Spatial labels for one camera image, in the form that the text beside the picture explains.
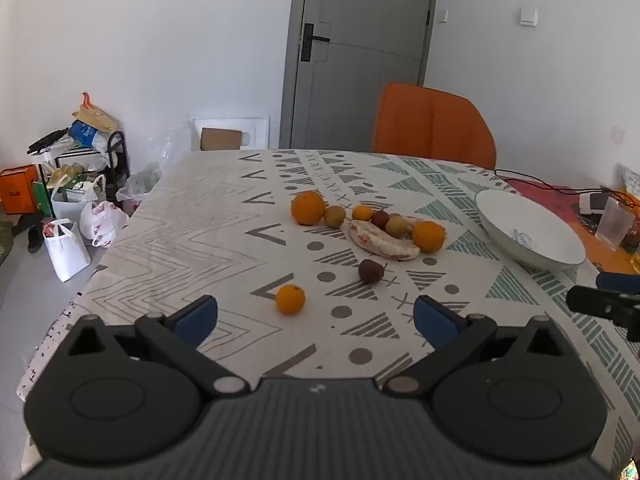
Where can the white bowl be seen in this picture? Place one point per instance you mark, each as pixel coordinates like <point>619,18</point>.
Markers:
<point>520,220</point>

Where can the green rug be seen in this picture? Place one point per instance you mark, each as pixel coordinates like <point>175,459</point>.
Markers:
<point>5,242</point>

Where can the black shoe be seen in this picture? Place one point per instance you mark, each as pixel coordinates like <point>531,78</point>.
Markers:
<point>35,240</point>
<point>27,220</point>

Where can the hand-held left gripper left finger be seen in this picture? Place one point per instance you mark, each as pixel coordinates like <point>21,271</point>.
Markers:
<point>197,317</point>

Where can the black flat item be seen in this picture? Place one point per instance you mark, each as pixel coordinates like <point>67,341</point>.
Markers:
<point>47,141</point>

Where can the orange box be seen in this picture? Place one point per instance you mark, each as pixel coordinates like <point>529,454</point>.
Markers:
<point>17,190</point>

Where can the striped box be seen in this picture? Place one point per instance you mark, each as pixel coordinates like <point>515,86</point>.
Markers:
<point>80,157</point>

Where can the blue packet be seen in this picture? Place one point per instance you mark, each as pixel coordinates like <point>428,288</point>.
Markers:
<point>82,132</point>

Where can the orange chair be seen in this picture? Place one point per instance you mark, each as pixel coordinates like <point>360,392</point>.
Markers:
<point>430,125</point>

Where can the yellow snack packet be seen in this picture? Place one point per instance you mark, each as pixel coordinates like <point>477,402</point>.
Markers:
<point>631,180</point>

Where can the white foam board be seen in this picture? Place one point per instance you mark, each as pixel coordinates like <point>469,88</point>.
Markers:
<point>255,132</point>

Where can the white red plastic bag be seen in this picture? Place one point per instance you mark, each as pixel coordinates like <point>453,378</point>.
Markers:
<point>100,220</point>

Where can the small orange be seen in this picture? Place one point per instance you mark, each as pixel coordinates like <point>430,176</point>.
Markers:
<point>290,300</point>
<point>362,213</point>

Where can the grey door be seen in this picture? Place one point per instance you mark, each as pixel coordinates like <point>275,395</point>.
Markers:
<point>360,85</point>

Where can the brown cardboard piece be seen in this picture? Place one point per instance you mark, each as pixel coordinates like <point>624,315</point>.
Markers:
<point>220,139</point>

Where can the white paper bag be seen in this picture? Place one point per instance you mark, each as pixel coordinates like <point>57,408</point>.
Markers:
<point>67,257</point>

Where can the medium orange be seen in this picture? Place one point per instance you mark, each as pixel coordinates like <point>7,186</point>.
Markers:
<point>428,236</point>

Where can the large orange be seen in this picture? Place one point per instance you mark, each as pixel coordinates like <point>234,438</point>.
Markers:
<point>307,207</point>

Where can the dark red fruit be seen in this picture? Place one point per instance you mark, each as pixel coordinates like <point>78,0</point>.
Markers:
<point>371,271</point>

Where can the crumpled clear plastic bag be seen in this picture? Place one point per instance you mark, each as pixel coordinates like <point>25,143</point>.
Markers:
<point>140,185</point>

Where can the green box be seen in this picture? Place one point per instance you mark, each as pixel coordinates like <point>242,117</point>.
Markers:
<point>42,200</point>

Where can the black metal rack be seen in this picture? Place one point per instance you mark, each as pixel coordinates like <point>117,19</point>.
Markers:
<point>124,160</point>

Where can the red apple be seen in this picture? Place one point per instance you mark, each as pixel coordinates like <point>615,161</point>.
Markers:
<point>380,219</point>

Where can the white light switch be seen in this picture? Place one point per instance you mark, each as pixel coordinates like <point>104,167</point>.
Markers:
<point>528,16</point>

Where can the white charger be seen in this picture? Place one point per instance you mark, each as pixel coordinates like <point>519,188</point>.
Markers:
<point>592,203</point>

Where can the green brown kiwi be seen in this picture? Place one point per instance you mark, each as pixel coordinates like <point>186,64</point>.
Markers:
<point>334,216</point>
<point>397,227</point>

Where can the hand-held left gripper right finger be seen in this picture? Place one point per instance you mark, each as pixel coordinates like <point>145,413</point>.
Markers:
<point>435,320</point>

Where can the red orange printed mat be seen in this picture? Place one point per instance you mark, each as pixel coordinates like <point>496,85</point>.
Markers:
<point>555,205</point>

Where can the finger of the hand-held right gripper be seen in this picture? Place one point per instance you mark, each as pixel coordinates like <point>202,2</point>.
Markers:
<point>620,282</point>
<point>600,305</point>

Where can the translucent plastic cup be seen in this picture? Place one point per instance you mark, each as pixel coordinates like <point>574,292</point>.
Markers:
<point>614,225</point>

